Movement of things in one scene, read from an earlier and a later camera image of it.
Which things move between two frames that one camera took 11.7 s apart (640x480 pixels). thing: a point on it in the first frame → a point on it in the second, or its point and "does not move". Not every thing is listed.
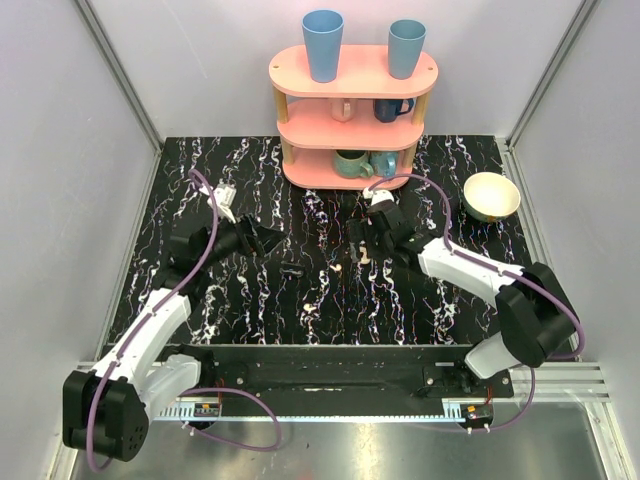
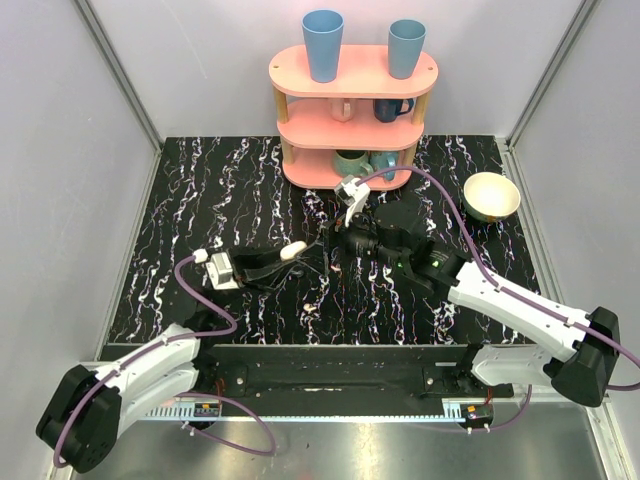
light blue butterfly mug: (384, 163) does not move
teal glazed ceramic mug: (353, 163) does not move
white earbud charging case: (364, 260) → (289, 252)
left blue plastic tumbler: (323, 29) does not move
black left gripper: (250, 236) → (239, 265)
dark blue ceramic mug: (386, 110) does not move
